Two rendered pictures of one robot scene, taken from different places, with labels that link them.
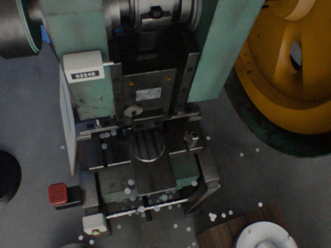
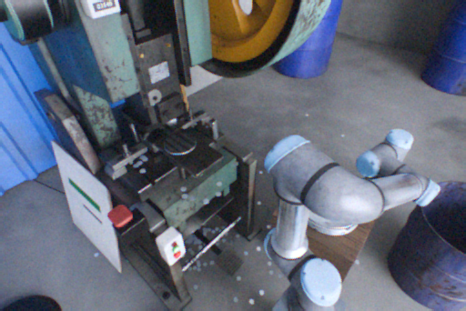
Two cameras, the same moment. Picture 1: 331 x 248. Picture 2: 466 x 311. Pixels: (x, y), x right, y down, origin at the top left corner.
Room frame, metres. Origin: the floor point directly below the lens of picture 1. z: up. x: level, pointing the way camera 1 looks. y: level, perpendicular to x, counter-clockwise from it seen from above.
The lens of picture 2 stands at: (-0.47, 0.17, 1.53)
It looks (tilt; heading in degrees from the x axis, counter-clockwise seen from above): 44 degrees down; 338
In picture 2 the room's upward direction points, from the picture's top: 1 degrees counter-clockwise
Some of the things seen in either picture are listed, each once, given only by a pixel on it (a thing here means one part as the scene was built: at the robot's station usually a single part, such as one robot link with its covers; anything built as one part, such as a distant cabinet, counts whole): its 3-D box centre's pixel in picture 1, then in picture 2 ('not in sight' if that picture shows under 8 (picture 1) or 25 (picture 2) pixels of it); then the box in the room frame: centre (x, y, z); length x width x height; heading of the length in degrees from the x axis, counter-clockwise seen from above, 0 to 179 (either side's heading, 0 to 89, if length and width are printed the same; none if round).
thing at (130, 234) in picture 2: (71, 200); (135, 235); (0.18, 0.29, 0.62); 0.10 x 0.06 x 0.20; 114
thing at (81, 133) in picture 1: (96, 124); (125, 155); (0.45, 0.25, 0.76); 0.17 x 0.06 x 0.10; 114
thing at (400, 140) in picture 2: not in sight; (394, 147); (0.00, -0.59, 0.86); 0.09 x 0.08 x 0.11; 101
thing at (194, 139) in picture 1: (192, 139); (213, 128); (0.47, -0.12, 0.75); 0.03 x 0.03 x 0.10; 24
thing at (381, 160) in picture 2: not in sight; (379, 163); (-0.04, -0.50, 0.86); 0.11 x 0.11 x 0.08; 11
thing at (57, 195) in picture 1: (59, 195); (122, 220); (0.18, 0.30, 0.72); 0.07 x 0.06 x 0.08; 24
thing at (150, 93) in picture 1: (145, 86); (153, 75); (0.48, 0.08, 1.04); 0.17 x 0.15 x 0.30; 24
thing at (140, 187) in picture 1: (149, 163); (190, 161); (0.36, 0.02, 0.72); 0.25 x 0.14 x 0.14; 24
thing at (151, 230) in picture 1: (143, 189); (197, 234); (0.40, 0.04, 0.14); 0.59 x 0.10 x 0.05; 24
